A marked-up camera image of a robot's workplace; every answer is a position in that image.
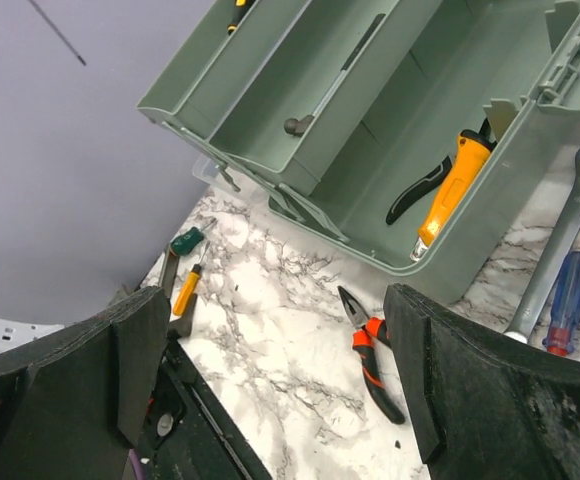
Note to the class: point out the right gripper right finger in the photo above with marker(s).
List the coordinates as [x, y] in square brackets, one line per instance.
[482, 406]

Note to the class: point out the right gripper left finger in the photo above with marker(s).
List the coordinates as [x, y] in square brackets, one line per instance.
[72, 403]

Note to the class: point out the orange box cutter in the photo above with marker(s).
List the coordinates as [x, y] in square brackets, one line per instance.
[473, 150]

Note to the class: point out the green tool box clear lid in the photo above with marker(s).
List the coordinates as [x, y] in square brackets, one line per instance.
[430, 70]

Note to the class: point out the small black claw hammer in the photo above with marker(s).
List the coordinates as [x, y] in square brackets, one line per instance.
[297, 127]

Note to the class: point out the yellow black screwdriver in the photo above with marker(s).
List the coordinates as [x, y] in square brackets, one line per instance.
[241, 8]
[57, 31]

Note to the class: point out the orange long nose pliers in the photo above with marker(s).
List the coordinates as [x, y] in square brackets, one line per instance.
[369, 330]

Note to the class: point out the silver ratchet wrench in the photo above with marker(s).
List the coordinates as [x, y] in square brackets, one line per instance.
[546, 272]

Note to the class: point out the black mounting rail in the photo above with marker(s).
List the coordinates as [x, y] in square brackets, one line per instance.
[187, 433]

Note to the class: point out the blue handle screwdriver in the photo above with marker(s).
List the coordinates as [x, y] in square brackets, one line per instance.
[565, 310]

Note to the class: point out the green handle screwdriver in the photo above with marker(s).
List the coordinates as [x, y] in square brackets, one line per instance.
[184, 244]

